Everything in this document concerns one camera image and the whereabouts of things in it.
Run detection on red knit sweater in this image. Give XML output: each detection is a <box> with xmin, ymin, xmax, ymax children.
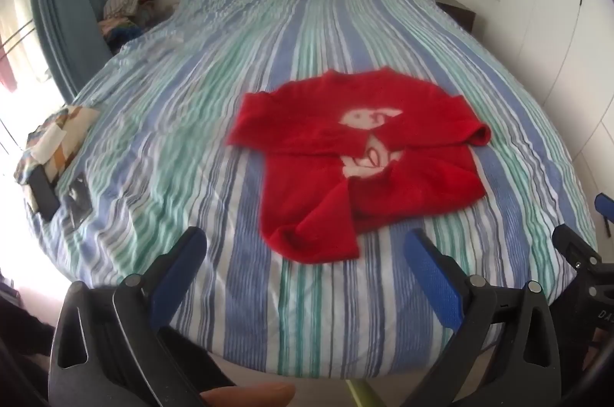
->
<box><xmin>228</xmin><ymin>67</ymin><xmax>491</xmax><ymax>263</ymax></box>

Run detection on pile of clothes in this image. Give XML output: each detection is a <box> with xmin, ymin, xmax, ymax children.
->
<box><xmin>98</xmin><ymin>0</ymin><xmax>159</xmax><ymax>55</ymax></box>

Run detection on person's left hand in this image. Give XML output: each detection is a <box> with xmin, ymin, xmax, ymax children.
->
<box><xmin>200</xmin><ymin>382</ymin><xmax>295</xmax><ymax>407</ymax></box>

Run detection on dark flat card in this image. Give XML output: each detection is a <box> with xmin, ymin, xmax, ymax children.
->
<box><xmin>66</xmin><ymin>173</ymin><xmax>92</xmax><ymax>230</ymax></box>

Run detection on green slipper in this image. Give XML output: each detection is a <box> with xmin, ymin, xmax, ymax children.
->
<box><xmin>345</xmin><ymin>380</ymin><xmax>386</xmax><ymax>407</ymax></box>

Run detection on black smartphone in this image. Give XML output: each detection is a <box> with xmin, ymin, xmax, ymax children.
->
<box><xmin>27</xmin><ymin>165</ymin><xmax>60</xmax><ymax>222</ymax></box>

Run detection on striped blue green bedspread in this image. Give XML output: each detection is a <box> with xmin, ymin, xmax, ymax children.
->
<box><xmin>30</xmin><ymin>0</ymin><xmax>596</xmax><ymax>378</ymax></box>

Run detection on white wardrobe doors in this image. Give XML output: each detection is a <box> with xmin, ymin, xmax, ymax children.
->
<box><xmin>471</xmin><ymin>0</ymin><xmax>614</xmax><ymax>207</ymax></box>

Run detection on dark wooden nightstand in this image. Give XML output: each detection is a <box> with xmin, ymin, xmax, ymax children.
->
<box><xmin>435</xmin><ymin>0</ymin><xmax>477</xmax><ymax>34</ymax></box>

